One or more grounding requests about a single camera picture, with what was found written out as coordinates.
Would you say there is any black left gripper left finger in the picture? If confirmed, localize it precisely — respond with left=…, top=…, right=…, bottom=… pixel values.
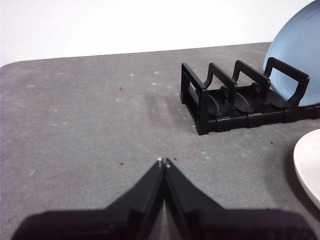
left=11, top=157, right=166, bottom=240

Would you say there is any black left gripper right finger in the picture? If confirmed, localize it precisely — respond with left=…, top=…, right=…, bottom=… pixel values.
left=164, top=157, right=317, bottom=240

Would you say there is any pale yellow cream plate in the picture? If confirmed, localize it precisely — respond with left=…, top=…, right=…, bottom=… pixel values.
left=292, top=129, right=320, bottom=211

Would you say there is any black plate rack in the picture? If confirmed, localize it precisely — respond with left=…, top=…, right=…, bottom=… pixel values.
left=180, top=56, right=320, bottom=136

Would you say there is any blue plate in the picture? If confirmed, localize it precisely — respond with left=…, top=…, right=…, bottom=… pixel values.
left=262, top=0, right=320, bottom=108

